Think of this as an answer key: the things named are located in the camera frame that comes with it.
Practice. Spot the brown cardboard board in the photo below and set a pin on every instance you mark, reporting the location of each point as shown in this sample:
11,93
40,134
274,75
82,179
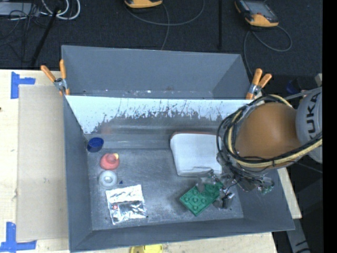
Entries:
39,154

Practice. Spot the dark green flat block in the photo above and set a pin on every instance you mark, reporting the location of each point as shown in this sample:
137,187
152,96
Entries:
196,200

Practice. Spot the white box with orange edge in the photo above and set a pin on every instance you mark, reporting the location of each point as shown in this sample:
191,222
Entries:
194,154

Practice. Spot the black cylinder on white bracket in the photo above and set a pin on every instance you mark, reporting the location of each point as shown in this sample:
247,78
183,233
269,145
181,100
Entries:
228,198

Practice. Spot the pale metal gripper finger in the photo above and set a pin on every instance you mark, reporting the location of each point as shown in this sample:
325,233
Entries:
218,204
201,186

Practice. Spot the grey metal bin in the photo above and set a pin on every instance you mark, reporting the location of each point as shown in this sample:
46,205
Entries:
158,167

